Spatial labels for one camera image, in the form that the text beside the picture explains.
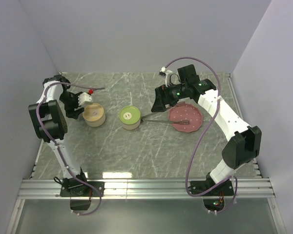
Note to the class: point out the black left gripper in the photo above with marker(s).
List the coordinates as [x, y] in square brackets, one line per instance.
[70, 111]

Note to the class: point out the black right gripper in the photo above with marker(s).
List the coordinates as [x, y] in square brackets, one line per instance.
[163, 97]

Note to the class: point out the beige round lid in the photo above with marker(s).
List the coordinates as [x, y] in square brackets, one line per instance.
[93, 112]

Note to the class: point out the cream steel round container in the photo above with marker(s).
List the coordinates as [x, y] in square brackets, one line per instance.
[95, 122]

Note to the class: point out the steel food tongs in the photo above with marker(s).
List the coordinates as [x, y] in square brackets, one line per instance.
[162, 117]

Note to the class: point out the green round lid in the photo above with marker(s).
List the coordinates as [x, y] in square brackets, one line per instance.
[129, 115]

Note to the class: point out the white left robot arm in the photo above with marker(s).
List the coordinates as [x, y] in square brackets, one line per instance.
[48, 119]

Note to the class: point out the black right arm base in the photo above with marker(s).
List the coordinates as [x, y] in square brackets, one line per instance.
[215, 200]

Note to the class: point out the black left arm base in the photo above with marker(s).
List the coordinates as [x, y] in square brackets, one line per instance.
[80, 194]

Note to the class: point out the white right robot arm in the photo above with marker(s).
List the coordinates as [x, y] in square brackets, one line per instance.
[243, 140]

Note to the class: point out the pink dotted plate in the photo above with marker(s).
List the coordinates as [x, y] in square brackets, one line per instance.
[186, 112]

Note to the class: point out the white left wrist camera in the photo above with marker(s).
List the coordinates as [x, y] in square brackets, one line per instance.
[85, 99]

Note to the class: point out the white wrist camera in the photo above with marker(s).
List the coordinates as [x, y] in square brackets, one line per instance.
[85, 99]
[167, 74]

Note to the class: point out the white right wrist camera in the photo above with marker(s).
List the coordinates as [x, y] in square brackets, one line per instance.
[167, 74]

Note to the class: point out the aluminium mounting rail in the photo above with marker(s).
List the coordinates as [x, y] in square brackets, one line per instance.
[143, 171]

